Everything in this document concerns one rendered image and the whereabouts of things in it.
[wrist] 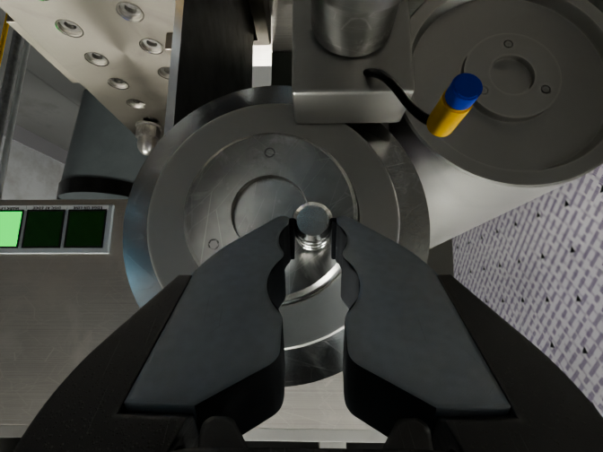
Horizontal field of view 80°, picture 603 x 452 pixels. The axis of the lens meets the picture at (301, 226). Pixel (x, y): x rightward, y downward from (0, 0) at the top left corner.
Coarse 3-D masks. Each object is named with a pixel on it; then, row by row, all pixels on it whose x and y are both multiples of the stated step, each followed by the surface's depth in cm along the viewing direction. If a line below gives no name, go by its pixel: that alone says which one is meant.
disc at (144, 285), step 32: (224, 96) 19; (256, 96) 19; (288, 96) 19; (192, 128) 19; (384, 128) 18; (160, 160) 18; (384, 160) 18; (416, 192) 17; (128, 224) 18; (416, 224) 17; (128, 256) 17; (160, 288) 17; (320, 288) 17; (288, 352) 16; (320, 352) 16; (288, 384) 16
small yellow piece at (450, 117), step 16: (384, 80) 13; (464, 80) 10; (400, 96) 13; (448, 96) 10; (464, 96) 10; (416, 112) 12; (432, 112) 11; (448, 112) 10; (464, 112) 10; (432, 128) 12; (448, 128) 11
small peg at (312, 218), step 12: (312, 204) 12; (300, 216) 12; (312, 216) 12; (324, 216) 12; (300, 228) 12; (312, 228) 12; (324, 228) 12; (300, 240) 13; (312, 240) 12; (324, 240) 13
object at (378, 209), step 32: (224, 128) 17; (256, 128) 17; (288, 128) 17; (320, 128) 17; (352, 128) 17; (192, 160) 17; (352, 160) 17; (160, 192) 17; (384, 192) 16; (160, 224) 16; (384, 224) 16; (160, 256) 16; (192, 256) 16; (288, 320) 15; (320, 320) 15
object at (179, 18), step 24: (192, 0) 23; (216, 0) 29; (192, 24) 23; (216, 24) 29; (192, 48) 23; (216, 48) 29; (240, 48) 39; (192, 72) 23; (216, 72) 29; (240, 72) 39; (168, 96) 20; (192, 96) 23; (216, 96) 29; (168, 120) 20
